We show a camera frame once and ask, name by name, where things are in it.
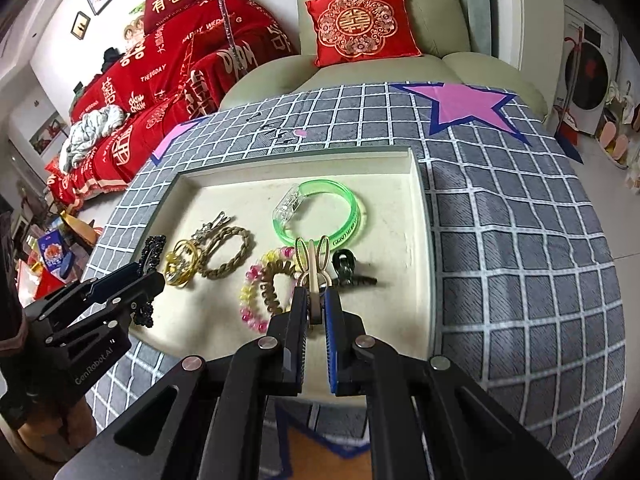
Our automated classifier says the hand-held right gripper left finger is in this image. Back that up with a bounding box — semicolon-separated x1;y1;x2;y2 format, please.
55;286;308;480

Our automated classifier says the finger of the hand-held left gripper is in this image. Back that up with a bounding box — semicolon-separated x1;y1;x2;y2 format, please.
44;271;167;350
22;261;147;332

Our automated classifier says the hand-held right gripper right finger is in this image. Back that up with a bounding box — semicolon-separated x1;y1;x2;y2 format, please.
322;286;576;480

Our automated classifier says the black beaded hair clip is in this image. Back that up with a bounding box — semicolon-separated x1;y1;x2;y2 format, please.
131;235;167;330

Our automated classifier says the gold hair tie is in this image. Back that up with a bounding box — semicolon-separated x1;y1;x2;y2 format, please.
164;240;202;287

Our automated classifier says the brown spiral hair tie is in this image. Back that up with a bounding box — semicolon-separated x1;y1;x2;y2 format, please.
260;262;302;317

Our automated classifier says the pastel bead bracelet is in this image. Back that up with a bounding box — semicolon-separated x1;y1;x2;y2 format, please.
241;247;297;335

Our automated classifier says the braided rope bracelet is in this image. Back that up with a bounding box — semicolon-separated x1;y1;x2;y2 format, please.
197;227;252;281

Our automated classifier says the beige bow hair clip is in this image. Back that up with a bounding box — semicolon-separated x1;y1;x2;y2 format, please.
295;237;332;332

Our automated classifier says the black claw clip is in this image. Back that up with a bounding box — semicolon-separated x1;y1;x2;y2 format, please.
331;249;379;288

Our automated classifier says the grey jewelry tray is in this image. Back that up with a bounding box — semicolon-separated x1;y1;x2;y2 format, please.
122;146;442;411

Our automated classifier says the person's left hand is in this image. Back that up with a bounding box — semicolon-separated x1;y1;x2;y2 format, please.
12;399;97;461

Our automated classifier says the blue printed box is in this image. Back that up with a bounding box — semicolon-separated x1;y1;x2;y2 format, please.
37;232;77;281

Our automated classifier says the silver hair clip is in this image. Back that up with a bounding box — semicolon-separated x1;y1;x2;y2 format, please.
192;214;234;246

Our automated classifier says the brown star patch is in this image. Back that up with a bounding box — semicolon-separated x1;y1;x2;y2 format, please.
280;405;373;480

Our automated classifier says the green translucent bangle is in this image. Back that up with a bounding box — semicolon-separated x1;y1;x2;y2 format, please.
272;178;372;251

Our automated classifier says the pink star patch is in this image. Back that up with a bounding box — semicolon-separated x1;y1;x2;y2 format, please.
150;119;211;167
390;81;532;147

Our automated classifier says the grey white crumpled cloth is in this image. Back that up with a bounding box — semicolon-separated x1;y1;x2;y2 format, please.
59;106;126;170

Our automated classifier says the red printed blanket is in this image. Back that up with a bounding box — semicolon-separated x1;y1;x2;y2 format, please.
47;0;301;206

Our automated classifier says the grey checkered tablecloth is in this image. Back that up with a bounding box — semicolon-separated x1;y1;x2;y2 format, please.
82;81;628;466

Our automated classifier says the red embroidered cushion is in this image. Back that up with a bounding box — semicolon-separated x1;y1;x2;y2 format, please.
305;0;423;68

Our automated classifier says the pair of pink slippers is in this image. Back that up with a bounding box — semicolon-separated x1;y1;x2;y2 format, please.
597;120;632;168

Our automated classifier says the beige leather armchair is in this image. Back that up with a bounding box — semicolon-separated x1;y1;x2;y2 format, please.
220;0;566;122

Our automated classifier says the teal curtain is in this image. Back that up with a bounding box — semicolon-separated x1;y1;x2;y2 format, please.
445;0;502;57

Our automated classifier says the white washing machine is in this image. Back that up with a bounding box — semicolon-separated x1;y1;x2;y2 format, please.
559;5;626;137

